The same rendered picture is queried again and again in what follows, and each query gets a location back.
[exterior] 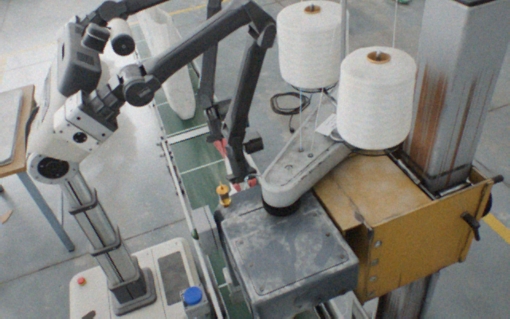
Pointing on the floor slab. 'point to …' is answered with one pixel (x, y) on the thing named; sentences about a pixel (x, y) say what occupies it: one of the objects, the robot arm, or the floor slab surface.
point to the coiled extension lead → (289, 108)
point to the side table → (26, 168)
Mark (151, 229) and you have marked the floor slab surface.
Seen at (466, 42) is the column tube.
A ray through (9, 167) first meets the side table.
